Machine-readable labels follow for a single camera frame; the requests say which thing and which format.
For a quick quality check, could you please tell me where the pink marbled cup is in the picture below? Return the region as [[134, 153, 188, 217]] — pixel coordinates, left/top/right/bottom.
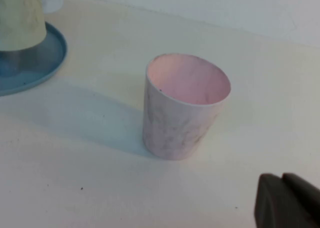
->
[[142, 52, 232, 162]]

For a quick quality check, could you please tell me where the green marbled cup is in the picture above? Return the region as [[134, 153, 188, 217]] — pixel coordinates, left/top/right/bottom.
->
[[0, 0, 47, 52]]

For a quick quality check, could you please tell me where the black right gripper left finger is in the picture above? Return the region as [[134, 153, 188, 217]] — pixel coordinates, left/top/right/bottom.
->
[[253, 173, 320, 228]]

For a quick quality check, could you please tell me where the light blue cup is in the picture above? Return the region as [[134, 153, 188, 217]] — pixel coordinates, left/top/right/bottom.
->
[[41, 0, 64, 14]]

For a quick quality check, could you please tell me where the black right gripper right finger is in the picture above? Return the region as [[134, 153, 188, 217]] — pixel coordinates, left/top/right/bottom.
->
[[281, 172, 320, 214]]

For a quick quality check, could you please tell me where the blue cup stand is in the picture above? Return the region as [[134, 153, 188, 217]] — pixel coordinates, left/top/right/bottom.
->
[[0, 21, 69, 97]]

